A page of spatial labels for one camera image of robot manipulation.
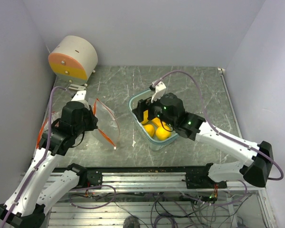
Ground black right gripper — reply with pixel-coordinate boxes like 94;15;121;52
133;91;176;128

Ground blue green plastic basket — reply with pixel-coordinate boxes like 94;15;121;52
128;89;179;151

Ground clear zip bag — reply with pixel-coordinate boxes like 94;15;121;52
36;111;61;149
88;98;120;150

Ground clear zip top bag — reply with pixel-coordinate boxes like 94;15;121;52
36;111;61;149

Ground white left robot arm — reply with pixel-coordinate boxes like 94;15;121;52
0;100;98;228

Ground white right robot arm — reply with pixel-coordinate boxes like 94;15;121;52
132;93;273;188

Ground yellow lemon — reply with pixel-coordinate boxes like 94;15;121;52
152;117;166;127

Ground yellow mango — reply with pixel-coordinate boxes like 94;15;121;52
141;110;149;125

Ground yellow pear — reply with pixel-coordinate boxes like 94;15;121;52
143;124;155;138

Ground yellow bell pepper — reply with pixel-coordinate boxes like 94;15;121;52
155;126;171;141

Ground small white metal block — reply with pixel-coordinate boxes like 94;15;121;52
68;84;86;91

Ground round white drawer box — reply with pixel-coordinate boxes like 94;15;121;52
48;35;98;86

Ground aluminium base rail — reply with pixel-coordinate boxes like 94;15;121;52
16;171;264;193

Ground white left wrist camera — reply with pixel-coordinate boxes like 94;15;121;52
71;90;90;110

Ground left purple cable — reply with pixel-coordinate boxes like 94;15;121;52
0;85;117;228

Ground purple cable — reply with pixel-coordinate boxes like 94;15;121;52
0;85;117;228
156;70;285;207

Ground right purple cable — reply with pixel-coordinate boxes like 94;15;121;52
156;70;285;207

